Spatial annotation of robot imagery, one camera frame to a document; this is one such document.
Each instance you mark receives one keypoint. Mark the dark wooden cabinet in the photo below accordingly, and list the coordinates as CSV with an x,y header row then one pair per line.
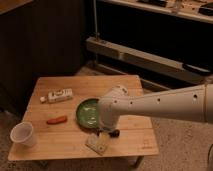
x,y
41,38

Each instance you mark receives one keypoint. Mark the green plate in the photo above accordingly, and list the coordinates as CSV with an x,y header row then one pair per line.
x,y
87,114

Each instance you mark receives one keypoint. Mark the white lying bottle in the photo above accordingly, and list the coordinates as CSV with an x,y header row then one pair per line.
x,y
57,96

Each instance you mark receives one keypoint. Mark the orange carrot toy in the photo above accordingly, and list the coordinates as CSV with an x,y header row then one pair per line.
x,y
57,120

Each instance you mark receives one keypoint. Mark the white upper shelf board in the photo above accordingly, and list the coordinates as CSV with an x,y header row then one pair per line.
x,y
188,9

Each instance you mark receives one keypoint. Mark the grey metal shelf rail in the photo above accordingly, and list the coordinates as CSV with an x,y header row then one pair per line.
x,y
146,60

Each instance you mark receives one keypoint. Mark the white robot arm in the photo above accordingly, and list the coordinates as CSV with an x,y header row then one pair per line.
x,y
189,104

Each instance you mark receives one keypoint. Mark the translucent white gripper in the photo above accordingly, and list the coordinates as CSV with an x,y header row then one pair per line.
x,y
106,136

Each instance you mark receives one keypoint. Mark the wooden table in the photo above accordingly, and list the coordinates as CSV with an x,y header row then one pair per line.
x,y
67,140

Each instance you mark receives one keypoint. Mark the white plastic cup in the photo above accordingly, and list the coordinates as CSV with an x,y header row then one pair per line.
x,y
23,133

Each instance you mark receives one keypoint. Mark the white sponge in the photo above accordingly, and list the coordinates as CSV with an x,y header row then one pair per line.
x,y
91,143

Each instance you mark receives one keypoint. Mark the vertical metal pole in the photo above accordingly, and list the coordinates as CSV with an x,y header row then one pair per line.
x,y
95,20

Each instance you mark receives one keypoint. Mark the black eraser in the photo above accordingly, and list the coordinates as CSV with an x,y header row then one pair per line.
x,y
116,133

